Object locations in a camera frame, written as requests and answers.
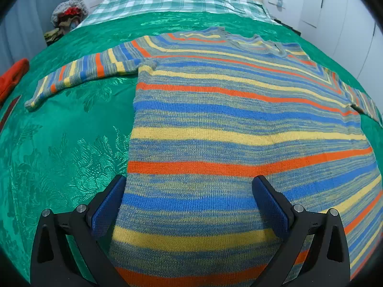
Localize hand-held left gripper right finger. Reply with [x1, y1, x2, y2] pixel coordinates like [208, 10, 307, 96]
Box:
[248, 175, 351, 287]

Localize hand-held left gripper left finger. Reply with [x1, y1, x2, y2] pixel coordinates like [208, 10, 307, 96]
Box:
[30, 175, 130, 287]

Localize striped knit sweater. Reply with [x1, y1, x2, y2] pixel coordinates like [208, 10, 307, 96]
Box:
[24, 26, 383, 287]

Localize pile of clothes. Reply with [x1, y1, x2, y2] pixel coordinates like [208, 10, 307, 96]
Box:
[44, 0, 89, 47]

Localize green floral bedspread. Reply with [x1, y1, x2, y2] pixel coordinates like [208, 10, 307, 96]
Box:
[0, 11, 383, 281]

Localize orange garment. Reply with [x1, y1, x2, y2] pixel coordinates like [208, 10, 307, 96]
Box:
[0, 59, 30, 104]

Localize white wardrobe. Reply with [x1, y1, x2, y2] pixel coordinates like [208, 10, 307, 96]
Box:
[295, 0, 383, 120]

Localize grey-blue curtain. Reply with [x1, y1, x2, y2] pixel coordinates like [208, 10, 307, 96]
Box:
[0, 0, 71, 75]

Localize green checked blanket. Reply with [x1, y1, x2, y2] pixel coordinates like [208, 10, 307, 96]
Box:
[79, 0, 282, 27]

